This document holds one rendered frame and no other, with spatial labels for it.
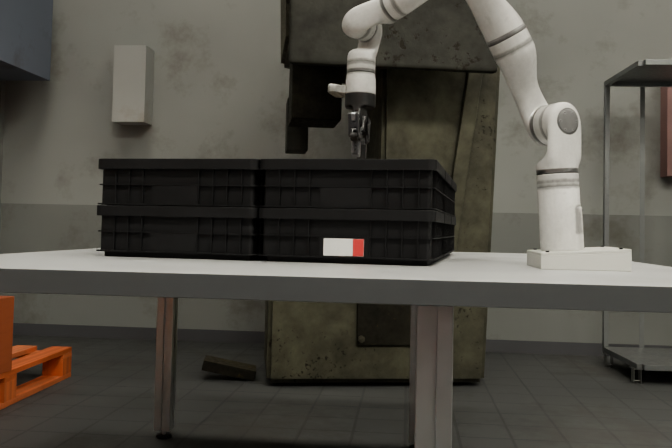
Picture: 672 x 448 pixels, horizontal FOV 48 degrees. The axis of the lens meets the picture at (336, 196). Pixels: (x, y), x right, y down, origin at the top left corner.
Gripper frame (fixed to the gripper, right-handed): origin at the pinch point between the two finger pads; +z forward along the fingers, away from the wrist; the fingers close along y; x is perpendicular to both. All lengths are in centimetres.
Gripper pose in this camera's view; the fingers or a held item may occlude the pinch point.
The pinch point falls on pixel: (358, 152)
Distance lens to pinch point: 182.9
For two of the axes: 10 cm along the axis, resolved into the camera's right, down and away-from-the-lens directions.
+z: -0.3, 10.0, -0.4
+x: -9.6, -0.2, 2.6
